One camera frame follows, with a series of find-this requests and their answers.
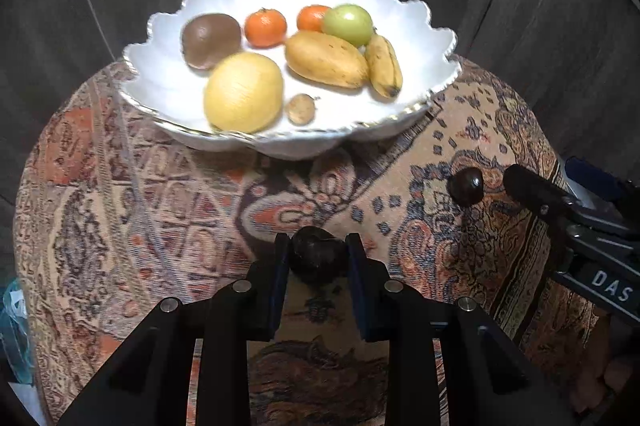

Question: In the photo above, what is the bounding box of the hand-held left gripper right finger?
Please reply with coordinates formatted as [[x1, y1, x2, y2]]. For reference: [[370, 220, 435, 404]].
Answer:
[[345, 233, 573, 426]]

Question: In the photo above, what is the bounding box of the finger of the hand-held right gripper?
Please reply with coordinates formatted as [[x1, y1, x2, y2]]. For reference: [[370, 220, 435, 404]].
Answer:
[[565, 156, 636, 209], [502, 165, 598, 234]]

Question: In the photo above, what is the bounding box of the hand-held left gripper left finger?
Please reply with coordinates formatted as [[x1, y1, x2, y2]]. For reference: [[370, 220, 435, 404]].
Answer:
[[57, 233, 292, 426]]

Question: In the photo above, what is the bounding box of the dark brown chestnut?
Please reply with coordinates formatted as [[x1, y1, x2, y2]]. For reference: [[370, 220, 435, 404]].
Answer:
[[290, 227, 349, 284], [447, 167, 485, 208]]

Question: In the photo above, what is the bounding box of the small brown longan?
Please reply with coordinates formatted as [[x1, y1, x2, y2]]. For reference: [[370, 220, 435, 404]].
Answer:
[[286, 93, 317, 125]]

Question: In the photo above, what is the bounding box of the white scalloped bowl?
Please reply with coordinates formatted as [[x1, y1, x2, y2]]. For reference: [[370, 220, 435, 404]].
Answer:
[[121, 0, 463, 162]]

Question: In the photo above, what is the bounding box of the small yellow banana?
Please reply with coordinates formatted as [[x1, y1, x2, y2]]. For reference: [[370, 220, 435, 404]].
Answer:
[[365, 34, 404, 99]]

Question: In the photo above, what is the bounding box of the yellow round melon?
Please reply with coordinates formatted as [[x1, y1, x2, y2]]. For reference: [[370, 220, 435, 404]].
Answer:
[[203, 52, 285, 133]]

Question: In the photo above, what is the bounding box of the yellow mango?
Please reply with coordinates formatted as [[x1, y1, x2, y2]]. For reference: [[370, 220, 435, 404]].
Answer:
[[285, 30, 370, 90]]

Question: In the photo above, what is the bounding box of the green round apple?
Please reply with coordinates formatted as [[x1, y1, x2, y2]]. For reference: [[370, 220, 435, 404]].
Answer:
[[321, 4, 375, 48]]

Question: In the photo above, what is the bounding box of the brown kiwi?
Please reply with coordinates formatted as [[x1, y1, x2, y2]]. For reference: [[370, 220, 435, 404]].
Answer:
[[181, 13, 242, 70]]

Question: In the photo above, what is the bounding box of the person's right hand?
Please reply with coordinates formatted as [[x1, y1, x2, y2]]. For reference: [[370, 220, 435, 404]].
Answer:
[[570, 313, 640, 419]]

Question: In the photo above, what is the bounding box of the paisley patterned tablecloth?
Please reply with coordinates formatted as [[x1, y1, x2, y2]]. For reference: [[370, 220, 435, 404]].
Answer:
[[12, 54, 608, 426]]

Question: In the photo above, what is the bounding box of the orange tangerine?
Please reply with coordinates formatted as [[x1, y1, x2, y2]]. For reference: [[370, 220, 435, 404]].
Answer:
[[244, 8, 288, 48], [296, 5, 333, 33]]

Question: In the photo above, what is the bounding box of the clear bluish plastic bag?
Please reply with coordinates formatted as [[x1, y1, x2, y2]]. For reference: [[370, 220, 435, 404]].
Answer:
[[0, 279, 36, 387]]

